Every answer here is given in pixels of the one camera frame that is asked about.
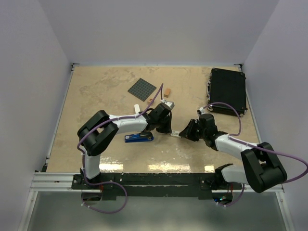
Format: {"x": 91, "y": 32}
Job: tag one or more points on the aluminium rail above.
{"x": 62, "y": 182}

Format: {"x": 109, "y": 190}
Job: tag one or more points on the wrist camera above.
{"x": 201, "y": 111}
{"x": 170, "y": 104}

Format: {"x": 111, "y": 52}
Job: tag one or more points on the plain wooden block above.
{"x": 167, "y": 92}

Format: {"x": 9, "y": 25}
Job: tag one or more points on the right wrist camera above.
{"x": 201, "y": 111}

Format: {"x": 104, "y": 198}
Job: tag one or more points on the white stapler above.
{"x": 136, "y": 108}

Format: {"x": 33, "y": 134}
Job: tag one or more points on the wooden letter cube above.
{"x": 150, "y": 101}

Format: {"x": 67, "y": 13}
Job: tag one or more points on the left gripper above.
{"x": 168, "y": 129}

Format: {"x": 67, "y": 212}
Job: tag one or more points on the black base frame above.
{"x": 109, "y": 186}

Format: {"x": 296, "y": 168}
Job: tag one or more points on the grey studded baseplate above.
{"x": 142, "y": 89}

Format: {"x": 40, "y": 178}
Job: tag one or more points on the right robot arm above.
{"x": 261, "y": 168}

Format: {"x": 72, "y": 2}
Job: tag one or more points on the black case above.
{"x": 226, "y": 92}

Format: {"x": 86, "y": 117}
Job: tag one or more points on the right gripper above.
{"x": 187, "y": 132}

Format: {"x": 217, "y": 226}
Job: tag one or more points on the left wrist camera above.
{"x": 170, "y": 104}

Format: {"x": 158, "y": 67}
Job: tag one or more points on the white staple box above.
{"x": 175, "y": 134}

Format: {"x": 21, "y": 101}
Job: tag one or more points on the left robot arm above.
{"x": 98, "y": 132}

